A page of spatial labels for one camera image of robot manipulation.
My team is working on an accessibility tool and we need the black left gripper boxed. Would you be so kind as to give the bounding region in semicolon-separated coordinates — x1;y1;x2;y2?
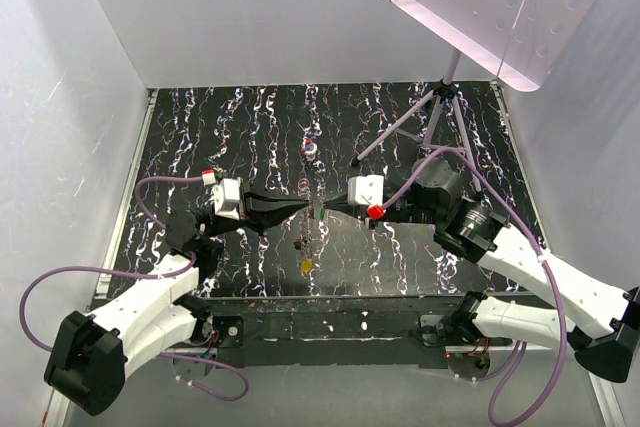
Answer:
208;178;308;238

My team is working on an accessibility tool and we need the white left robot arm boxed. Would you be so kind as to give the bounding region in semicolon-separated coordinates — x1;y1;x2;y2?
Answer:
44;192;309;416

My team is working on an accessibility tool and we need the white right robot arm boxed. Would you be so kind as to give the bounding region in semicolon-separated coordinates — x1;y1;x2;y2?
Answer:
324;158;639;383

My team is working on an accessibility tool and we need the black base board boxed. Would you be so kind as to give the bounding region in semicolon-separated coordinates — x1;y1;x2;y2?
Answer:
177;294;492;369

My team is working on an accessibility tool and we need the lilac music stand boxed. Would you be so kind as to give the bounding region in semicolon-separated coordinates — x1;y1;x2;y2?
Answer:
351;0;636;167

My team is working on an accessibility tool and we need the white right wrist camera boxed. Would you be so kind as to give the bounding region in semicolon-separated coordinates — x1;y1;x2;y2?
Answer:
347;174;386;220

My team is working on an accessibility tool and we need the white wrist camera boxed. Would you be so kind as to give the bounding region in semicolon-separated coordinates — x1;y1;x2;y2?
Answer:
347;174;386;220
201;170;243;220

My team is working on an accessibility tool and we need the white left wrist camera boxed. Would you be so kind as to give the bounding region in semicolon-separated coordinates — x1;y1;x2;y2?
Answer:
201;170;243;220

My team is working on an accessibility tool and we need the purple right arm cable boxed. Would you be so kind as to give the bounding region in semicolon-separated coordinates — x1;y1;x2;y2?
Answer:
382;145;571;424

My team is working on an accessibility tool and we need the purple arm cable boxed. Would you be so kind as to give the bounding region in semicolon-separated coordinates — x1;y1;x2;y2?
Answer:
382;145;571;424
18;174;250;402

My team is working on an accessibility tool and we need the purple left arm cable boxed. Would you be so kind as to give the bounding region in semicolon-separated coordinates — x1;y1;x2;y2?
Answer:
18;174;250;402

